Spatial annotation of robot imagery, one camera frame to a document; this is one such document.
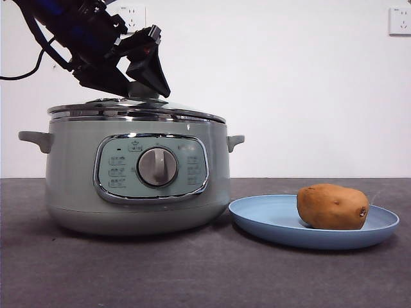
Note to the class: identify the white wall socket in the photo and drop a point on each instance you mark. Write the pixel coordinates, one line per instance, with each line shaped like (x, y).
(139, 14)
(400, 20)

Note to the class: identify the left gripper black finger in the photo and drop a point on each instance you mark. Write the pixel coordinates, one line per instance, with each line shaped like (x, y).
(151, 72)
(99, 78)

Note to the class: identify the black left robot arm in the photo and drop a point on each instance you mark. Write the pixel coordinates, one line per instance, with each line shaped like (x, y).
(80, 29)

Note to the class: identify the pale green electric steamer pot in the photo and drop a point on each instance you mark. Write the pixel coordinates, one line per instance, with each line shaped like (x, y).
(74, 167)

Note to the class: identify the blue round plate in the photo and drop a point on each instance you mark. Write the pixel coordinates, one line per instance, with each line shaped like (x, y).
(266, 218)

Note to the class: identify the brown potato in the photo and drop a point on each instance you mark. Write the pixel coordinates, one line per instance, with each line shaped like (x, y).
(330, 207)

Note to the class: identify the glass lid with green knob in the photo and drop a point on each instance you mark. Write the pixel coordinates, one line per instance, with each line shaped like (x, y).
(128, 112)

